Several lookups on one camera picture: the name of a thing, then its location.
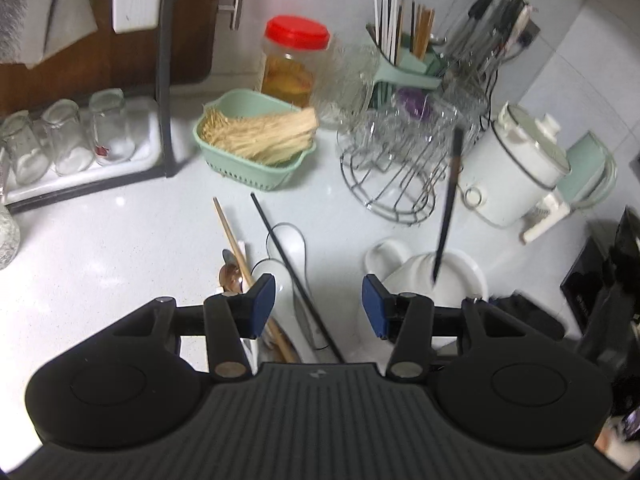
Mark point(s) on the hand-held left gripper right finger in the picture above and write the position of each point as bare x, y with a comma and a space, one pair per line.
374, 305

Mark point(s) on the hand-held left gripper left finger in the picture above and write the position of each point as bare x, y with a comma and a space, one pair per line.
264, 305

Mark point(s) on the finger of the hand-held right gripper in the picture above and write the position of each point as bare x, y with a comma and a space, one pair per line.
530, 316

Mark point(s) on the white spoon with black rim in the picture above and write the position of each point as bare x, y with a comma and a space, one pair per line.
265, 266
290, 245

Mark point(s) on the white ceramic jar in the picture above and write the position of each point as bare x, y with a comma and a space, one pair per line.
400, 275

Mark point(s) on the copper-coloured metal spoon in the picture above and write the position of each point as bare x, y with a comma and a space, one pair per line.
231, 277

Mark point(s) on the thin black chopstick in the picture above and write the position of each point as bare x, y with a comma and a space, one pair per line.
280, 250

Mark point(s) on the wooden chopstick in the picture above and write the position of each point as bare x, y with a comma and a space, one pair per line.
231, 232

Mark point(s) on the black chopstick with brown band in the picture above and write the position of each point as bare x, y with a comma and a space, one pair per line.
447, 200

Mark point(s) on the row of hanging kitchen utensils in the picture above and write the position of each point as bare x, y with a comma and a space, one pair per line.
500, 20

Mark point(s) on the green electric kettle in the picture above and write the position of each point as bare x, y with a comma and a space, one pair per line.
590, 170

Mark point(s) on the green plastic basket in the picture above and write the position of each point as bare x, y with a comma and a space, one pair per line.
250, 170

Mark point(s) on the bundle of pale dried sticks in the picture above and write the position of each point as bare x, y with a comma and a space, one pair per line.
265, 135

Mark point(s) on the cut glass goblet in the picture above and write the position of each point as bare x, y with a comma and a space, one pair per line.
375, 127
450, 115

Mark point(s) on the purple lidded cup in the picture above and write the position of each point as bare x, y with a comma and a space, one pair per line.
415, 102

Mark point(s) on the white drip tray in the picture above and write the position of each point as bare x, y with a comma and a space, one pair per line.
147, 125

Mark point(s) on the textured glass pitcher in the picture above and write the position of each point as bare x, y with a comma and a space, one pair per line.
345, 80

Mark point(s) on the green cutlery holder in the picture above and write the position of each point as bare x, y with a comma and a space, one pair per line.
407, 80

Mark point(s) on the clear glass tumbler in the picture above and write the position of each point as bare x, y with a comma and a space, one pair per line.
22, 150
112, 125
67, 135

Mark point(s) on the textured glass mug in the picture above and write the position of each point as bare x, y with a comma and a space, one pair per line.
7, 240

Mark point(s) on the plastic jar with red lid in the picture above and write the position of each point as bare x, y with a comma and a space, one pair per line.
295, 35

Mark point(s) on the bunch of assorted chopsticks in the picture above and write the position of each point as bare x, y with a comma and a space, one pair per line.
395, 25

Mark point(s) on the wooden cutting board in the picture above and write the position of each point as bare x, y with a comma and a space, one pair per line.
192, 20

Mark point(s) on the white cloth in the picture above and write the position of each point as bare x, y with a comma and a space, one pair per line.
70, 10

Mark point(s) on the grey textured cloth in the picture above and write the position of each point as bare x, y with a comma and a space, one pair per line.
12, 5

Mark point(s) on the black dish rack frame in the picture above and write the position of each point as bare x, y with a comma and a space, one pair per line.
165, 60

